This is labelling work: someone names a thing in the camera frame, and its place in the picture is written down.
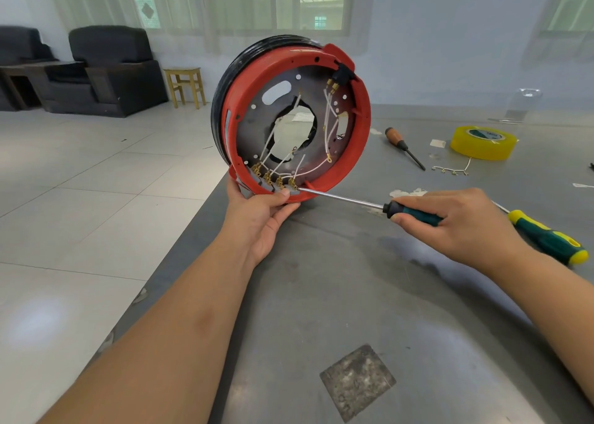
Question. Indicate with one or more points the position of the black sofa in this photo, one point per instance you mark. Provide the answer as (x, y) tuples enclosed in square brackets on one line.
[(23, 46)]

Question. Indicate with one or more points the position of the yellow tape roll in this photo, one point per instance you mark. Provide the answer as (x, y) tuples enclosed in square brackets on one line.
[(464, 150)]

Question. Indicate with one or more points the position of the person's right hand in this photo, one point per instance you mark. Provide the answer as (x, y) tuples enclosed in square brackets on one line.
[(473, 229)]

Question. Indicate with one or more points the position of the red round appliance base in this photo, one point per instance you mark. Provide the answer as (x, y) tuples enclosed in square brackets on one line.
[(237, 94)]

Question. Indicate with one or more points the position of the person's left forearm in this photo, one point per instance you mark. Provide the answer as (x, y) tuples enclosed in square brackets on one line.
[(158, 354)]

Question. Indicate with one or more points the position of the person's left hand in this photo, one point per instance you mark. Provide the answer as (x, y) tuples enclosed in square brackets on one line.
[(252, 224)]

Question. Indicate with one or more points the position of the large barred window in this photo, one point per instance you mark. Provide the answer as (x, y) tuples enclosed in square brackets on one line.
[(574, 1), (251, 1)]

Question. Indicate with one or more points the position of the crumpled white tape piece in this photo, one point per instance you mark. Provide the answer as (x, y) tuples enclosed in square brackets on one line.
[(408, 193)]

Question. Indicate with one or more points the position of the small wooden stool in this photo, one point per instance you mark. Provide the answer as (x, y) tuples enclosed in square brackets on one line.
[(185, 73)]

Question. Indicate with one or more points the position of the person's right forearm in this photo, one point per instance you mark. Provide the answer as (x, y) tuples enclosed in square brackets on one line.
[(557, 317)]

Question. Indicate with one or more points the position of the sheer white curtain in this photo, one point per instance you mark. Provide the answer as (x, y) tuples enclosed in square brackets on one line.
[(566, 43), (93, 1)]

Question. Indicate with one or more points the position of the dark coffee table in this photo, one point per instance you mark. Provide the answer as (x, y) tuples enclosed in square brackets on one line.
[(32, 68)]

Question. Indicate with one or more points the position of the black armchair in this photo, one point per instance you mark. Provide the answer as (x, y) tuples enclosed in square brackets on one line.
[(116, 71)]

